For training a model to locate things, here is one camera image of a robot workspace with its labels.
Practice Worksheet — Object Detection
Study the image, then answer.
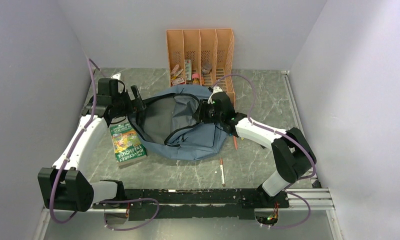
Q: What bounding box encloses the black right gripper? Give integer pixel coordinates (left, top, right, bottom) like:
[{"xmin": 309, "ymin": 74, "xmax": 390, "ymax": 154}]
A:
[{"xmin": 192, "ymin": 98, "xmax": 223, "ymax": 124}]

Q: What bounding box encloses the blue student backpack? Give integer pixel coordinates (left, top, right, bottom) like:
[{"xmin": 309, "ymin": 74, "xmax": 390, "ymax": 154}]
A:
[{"xmin": 127, "ymin": 84, "xmax": 228, "ymax": 161}]

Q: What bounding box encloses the green Treehouse book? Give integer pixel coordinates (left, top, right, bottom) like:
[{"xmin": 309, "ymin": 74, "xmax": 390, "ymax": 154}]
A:
[{"xmin": 110, "ymin": 123, "xmax": 147, "ymax": 169}]

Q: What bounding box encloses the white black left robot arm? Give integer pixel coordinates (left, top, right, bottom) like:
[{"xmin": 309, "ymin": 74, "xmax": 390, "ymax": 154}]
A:
[{"xmin": 38, "ymin": 78, "xmax": 146, "ymax": 212}]

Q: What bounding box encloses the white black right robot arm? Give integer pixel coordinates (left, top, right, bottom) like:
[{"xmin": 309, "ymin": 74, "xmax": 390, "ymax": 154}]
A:
[{"xmin": 193, "ymin": 92, "xmax": 316, "ymax": 207}]

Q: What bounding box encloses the orange pencil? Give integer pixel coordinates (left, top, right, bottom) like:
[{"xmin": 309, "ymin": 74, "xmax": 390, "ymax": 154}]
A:
[{"xmin": 233, "ymin": 136, "xmax": 238, "ymax": 150}]

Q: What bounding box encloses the brown round tape roll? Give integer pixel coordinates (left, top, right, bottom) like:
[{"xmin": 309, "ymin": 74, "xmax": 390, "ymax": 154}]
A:
[{"xmin": 201, "ymin": 61, "xmax": 212, "ymax": 75}]

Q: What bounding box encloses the brown white marker pen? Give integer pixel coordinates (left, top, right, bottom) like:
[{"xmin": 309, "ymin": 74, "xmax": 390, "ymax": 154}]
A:
[{"xmin": 219, "ymin": 158, "xmax": 226, "ymax": 187}]

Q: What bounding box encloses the white green card box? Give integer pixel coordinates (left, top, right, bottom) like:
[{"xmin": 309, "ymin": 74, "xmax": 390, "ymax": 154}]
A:
[{"xmin": 184, "ymin": 59, "xmax": 192, "ymax": 82}]

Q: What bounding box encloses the orange plastic file organizer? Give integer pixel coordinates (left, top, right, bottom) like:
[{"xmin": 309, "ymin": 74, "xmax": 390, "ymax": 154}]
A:
[{"xmin": 166, "ymin": 28, "xmax": 235, "ymax": 104}]

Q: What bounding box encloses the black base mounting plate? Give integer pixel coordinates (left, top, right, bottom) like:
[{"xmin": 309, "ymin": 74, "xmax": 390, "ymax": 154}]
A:
[{"xmin": 92, "ymin": 188, "xmax": 289, "ymax": 221}]

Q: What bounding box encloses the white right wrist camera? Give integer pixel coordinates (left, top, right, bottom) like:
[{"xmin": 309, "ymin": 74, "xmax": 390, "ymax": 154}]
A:
[{"xmin": 207, "ymin": 86, "xmax": 223, "ymax": 104}]

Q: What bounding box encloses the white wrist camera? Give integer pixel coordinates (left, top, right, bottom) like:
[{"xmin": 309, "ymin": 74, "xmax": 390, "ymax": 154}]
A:
[
  {"xmin": 207, "ymin": 86, "xmax": 223, "ymax": 104},
  {"xmin": 111, "ymin": 72, "xmax": 122, "ymax": 80}
]

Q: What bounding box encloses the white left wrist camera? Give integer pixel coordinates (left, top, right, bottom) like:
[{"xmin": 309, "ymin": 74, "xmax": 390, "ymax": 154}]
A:
[{"xmin": 111, "ymin": 72, "xmax": 122, "ymax": 80}]

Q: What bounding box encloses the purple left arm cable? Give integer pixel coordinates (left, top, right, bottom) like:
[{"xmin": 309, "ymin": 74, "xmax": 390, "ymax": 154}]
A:
[{"xmin": 49, "ymin": 58, "xmax": 160, "ymax": 232}]

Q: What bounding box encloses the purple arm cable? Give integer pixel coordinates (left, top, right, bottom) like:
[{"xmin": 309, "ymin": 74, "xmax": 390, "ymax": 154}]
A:
[
  {"xmin": 212, "ymin": 74, "xmax": 317, "ymax": 229},
  {"xmin": 49, "ymin": 58, "xmax": 160, "ymax": 232}
]

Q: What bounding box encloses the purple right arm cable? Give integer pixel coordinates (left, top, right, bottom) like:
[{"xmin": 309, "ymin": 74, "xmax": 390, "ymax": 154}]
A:
[{"xmin": 212, "ymin": 74, "xmax": 317, "ymax": 229}]

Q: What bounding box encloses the aluminium frame rail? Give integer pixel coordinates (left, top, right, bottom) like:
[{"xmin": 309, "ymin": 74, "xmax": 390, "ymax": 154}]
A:
[{"xmin": 87, "ymin": 188, "xmax": 335, "ymax": 213}]

